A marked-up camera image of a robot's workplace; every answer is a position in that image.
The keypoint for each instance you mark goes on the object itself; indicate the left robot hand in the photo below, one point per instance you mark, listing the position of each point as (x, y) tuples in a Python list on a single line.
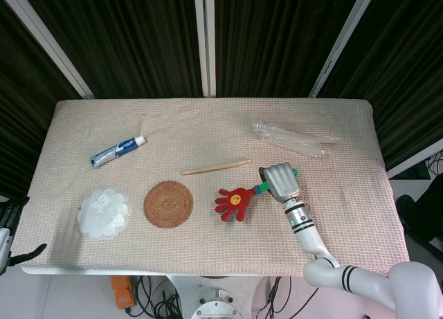
[(4, 243)]

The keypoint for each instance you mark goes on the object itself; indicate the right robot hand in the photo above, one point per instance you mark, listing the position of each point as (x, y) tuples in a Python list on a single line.
[(282, 182)]

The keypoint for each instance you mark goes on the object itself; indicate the red hand clapper toy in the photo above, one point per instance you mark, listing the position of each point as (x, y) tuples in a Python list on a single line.
[(235, 201)]

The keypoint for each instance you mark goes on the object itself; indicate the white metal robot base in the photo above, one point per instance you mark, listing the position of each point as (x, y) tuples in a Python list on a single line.
[(216, 307)]

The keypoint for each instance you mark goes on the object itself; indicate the orange tool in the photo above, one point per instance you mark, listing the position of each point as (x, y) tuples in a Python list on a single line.
[(122, 291)]

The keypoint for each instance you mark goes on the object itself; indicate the clear plastic bag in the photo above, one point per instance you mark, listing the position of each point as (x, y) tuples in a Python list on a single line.
[(294, 139)]

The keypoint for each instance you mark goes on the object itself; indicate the wooden stick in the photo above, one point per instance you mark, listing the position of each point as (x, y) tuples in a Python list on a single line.
[(214, 166)]

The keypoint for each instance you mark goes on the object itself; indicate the beige waffle tablecloth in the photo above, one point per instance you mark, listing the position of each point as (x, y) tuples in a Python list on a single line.
[(207, 125)]

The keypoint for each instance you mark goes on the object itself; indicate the white plastic flower lid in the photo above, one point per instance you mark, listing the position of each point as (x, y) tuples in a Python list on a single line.
[(104, 215)]

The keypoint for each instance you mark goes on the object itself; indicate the round woven brown coaster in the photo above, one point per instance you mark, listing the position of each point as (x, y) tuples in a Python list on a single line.
[(168, 204)]

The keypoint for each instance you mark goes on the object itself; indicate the blue white toothpaste tube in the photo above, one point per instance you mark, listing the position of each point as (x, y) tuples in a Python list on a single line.
[(114, 152)]

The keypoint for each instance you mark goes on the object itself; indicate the black curtain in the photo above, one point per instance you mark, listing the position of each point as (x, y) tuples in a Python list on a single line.
[(138, 38)]

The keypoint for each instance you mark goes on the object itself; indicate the white frame post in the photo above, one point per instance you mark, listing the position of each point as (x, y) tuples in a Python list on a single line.
[(45, 38), (342, 38), (415, 163), (205, 38)]

